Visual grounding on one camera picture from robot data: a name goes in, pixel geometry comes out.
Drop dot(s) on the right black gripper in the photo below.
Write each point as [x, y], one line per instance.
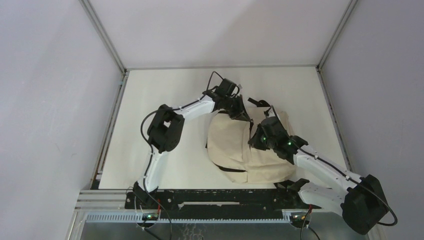
[254, 142]

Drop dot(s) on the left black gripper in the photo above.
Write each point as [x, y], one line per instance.
[240, 113]

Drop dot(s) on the beige canvas backpack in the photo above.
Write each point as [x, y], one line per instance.
[228, 149]

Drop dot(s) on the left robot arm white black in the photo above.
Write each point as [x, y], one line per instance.
[165, 130]

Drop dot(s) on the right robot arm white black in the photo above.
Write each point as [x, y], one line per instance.
[360, 201]

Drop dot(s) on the white slotted cable duct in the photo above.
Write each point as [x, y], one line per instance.
[132, 217]

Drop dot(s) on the black mounting base rail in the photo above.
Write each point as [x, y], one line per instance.
[218, 203]

